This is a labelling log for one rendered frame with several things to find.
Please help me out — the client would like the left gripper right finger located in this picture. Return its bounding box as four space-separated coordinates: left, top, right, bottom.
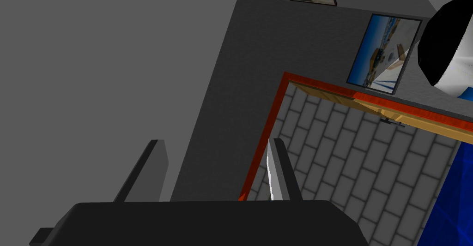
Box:
266 138 303 202

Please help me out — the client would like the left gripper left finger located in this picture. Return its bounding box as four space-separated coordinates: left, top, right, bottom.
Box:
113 139 170 203

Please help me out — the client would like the tan wooden door leaf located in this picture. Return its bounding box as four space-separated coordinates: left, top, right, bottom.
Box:
288 80 473 146

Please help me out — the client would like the blue flat panel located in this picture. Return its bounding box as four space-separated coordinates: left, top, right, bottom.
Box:
417 142 473 246

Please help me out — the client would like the dark grey door handle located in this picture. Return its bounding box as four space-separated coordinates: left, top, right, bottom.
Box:
380 117 406 128

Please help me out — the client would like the blue framed wall picture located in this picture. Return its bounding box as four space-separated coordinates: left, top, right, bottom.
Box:
346 13 423 96

